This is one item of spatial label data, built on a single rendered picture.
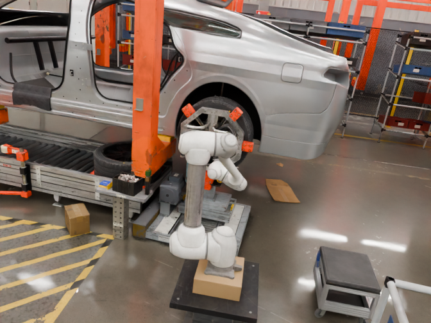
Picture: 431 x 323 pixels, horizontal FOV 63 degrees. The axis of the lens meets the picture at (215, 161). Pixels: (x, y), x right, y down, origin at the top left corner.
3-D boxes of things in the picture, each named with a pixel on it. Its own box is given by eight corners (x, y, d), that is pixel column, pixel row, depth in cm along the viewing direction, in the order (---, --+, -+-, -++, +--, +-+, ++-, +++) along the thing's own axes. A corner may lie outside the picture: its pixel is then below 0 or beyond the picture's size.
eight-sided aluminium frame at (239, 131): (238, 173, 311) (247, 113, 290) (237, 176, 305) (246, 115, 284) (179, 162, 320) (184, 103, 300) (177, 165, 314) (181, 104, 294)
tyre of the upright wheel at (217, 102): (206, 81, 315) (172, 140, 342) (199, 85, 293) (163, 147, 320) (268, 122, 315) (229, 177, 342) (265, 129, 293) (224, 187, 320)
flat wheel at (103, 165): (163, 163, 393) (164, 143, 384) (158, 190, 332) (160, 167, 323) (102, 159, 386) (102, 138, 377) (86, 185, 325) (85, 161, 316)
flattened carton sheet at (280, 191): (286, 182, 447) (287, 179, 446) (300, 203, 397) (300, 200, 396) (263, 181, 444) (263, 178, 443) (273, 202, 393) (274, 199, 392)
